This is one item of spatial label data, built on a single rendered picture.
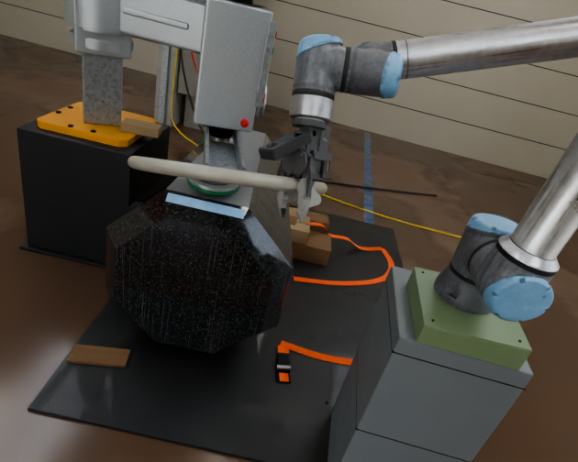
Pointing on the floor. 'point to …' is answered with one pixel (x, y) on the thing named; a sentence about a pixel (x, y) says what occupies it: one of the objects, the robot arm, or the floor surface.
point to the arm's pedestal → (416, 392)
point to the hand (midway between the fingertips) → (290, 214)
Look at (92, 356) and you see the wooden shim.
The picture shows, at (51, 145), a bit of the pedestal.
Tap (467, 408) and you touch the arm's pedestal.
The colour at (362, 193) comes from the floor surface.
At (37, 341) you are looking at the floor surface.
